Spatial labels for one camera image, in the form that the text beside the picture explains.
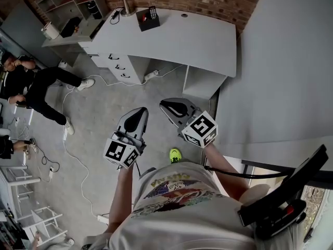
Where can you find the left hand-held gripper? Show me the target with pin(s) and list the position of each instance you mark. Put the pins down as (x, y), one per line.
(119, 152)

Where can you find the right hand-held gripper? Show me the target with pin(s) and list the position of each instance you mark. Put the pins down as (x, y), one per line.
(200, 130)

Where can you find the black remote control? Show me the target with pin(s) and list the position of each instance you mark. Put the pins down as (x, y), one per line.
(153, 12)

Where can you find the person's left forearm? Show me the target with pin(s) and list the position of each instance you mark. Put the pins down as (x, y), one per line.
(121, 191)

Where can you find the person's right forearm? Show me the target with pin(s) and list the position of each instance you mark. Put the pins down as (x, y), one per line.
(223, 170)

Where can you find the person's neon yellow shoe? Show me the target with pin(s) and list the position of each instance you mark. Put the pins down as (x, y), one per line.
(175, 155)

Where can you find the white desk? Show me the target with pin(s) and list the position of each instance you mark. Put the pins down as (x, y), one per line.
(182, 40)

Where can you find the black storage box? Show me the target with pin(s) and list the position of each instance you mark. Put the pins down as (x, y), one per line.
(148, 23)

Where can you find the person's white printed shirt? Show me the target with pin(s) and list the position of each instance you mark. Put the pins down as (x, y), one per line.
(182, 212)

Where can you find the white power adapter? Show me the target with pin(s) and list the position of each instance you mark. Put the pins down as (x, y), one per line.
(52, 171)

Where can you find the small white power strip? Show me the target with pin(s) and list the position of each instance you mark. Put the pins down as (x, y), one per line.
(103, 217)

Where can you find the red item in box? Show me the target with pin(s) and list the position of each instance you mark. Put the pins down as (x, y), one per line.
(143, 17)

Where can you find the low grey side table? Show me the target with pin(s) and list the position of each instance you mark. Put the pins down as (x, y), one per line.
(70, 42)

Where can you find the black rectangular case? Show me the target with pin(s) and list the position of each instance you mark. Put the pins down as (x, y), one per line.
(69, 27)

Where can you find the silver desk lamp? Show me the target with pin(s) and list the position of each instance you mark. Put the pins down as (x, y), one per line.
(127, 1)

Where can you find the black cylinder appliance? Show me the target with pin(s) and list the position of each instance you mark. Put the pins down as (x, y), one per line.
(94, 9)

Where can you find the white paper roll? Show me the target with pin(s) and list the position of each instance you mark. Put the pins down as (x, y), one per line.
(50, 30)

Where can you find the white metal stool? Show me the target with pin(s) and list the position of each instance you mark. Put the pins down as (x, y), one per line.
(18, 181)
(45, 223)

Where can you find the grey cabinet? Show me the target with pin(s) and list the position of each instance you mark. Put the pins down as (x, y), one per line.
(23, 32)

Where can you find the black head camera mount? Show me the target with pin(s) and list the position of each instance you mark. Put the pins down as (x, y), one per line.
(281, 207)

